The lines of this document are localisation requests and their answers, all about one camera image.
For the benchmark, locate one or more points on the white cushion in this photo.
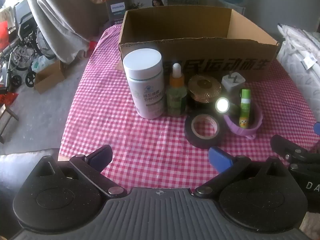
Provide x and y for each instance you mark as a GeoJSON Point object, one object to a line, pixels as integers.
{"type": "Point", "coordinates": [15, 165]}

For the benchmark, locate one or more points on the white charger plug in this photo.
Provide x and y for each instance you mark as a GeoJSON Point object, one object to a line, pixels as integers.
{"type": "Point", "coordinates": [233, 85]}

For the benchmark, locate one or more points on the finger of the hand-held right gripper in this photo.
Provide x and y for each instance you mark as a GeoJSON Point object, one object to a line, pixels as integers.
{"type": "Point", "coordinates": [285, 146]}

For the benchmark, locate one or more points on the small cardboard box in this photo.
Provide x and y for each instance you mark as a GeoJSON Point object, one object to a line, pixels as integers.
{"type": "Point", "coordinates": [47, 76]}

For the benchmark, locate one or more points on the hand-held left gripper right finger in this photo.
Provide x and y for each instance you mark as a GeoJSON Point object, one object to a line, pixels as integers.
{"type": "Point", "coordinates": [220, 156]}

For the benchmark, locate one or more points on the green lip balm tube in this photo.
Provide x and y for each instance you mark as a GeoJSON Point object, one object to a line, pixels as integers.
{"type": "Point", "coordinates": [244, 107]}

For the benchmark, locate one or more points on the red bag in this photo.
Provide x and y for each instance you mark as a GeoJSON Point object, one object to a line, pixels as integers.
{"type": "Point", "coordinates": [3, 32]}

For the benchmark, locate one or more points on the white plastic bag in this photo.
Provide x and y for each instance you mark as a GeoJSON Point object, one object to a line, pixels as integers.
{"type": "Point", "coordinates": [41, 63]}

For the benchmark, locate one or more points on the gold lid jar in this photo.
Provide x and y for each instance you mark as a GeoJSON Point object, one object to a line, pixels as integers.
{"type": "Point", "coordinates": [203, 87]}

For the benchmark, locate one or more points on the purple plastic bowl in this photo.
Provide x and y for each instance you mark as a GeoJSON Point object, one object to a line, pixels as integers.
{"type": "Point", "coordinates": [240, 131]}

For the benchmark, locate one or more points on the wooden stool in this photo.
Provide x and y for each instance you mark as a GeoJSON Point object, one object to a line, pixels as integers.
{"type": "Point", "coordinates": [7, 120]}

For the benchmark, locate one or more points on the black tape roll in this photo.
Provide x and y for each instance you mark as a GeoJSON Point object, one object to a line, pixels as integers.
{"type": "Point", "coordinates": [190, 135]}

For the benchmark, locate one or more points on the folded wheelchair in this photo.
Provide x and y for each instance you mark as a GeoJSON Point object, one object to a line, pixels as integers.
{"type": "Point", "coordinates": [22, 30]}

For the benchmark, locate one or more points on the white supplement bottle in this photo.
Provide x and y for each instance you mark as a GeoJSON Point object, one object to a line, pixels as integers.
{"type": "Point", "coordinates": [145, 90]}

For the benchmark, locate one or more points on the grey curtain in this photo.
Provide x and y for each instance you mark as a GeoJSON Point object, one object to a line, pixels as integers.
{"type": "Point", "coordinates": [57, 17]}

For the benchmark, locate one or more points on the brown cardboard box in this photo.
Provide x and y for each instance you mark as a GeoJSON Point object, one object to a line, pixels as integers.
{"type": "Point", "coordinates": [200, 55]}

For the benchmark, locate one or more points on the white quilted bedding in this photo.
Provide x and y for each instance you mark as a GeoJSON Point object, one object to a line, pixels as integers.
{"type": "Point", "coordinates": [300, 67]}

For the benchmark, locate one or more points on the red checked tablecloth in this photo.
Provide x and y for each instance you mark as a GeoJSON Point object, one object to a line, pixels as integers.
{"type": "Point", "coordinates": [125, 130]}

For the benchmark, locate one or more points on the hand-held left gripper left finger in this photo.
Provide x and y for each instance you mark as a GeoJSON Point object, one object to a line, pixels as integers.
{"type": "Point", "coordinates": [100, 157]}

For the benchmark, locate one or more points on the white water dispenser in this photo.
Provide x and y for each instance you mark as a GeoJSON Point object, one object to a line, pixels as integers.
{"type": "Point", "coordinates": [236, 7]}

